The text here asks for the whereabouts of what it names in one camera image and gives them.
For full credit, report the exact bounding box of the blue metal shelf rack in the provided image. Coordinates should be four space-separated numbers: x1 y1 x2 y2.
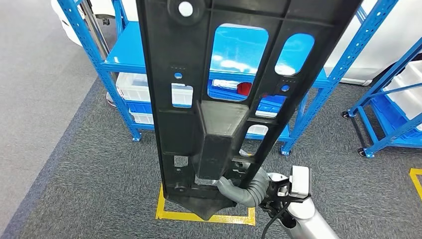
56 0 401 156
341 38 422 158

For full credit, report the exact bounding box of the red plastic part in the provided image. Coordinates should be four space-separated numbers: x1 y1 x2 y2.
236 82 253 97

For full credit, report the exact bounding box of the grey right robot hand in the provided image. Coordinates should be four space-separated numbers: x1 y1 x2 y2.
215 149 253 207

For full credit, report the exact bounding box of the black plastic frame part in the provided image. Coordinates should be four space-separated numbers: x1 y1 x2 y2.
135 0 363 222

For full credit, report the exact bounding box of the dark metal pole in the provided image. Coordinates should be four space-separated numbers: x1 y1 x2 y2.
80 0 111 62

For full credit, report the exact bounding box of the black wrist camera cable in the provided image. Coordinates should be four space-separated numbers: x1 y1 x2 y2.
260 201 291 239

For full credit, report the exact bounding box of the white car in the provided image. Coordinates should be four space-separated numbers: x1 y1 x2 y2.
51 0 422 87

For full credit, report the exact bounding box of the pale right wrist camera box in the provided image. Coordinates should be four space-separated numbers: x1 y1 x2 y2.
289 166 313 199

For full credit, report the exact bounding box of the blue plastic crate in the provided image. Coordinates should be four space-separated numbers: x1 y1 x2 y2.
207 78 288 115
371 95 422 141
124 100 154 115

